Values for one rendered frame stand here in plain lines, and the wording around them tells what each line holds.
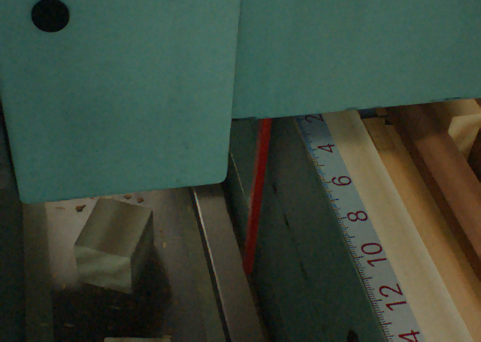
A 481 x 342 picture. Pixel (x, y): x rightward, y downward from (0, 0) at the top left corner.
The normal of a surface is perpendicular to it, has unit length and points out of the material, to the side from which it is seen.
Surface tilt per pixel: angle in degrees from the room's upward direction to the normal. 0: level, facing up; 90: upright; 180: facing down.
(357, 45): 90
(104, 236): 0
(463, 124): 90
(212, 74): 90
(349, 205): 0
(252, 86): 90
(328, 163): 0
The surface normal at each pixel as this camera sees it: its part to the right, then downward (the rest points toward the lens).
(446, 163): 0.07, -0.72
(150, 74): 0.22, 0.69
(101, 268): -0.25, 0.66
